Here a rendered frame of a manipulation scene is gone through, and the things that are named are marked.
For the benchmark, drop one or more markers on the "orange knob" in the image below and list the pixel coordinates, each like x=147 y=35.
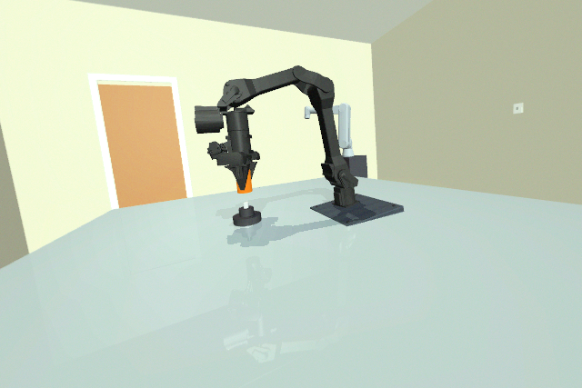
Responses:
x=248 y=185

